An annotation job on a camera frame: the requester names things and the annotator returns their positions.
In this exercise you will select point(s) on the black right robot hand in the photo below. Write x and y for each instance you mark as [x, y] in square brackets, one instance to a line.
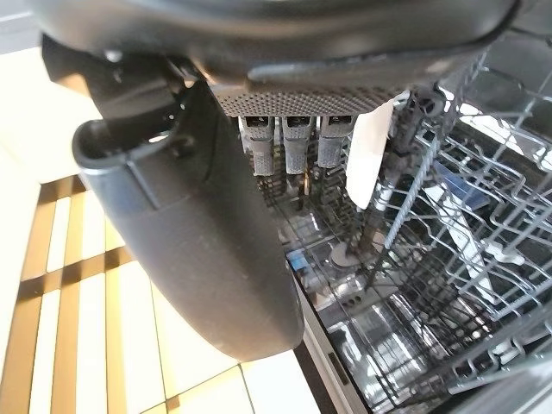
[207, 241]

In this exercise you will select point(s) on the blue dish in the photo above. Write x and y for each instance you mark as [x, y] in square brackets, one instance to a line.
[460, 189]

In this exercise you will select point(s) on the stainless steel dishwasher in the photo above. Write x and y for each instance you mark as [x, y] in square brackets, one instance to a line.
[353, 345]

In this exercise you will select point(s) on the white plate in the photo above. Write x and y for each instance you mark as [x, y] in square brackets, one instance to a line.
[366, 155]
[468, 246]

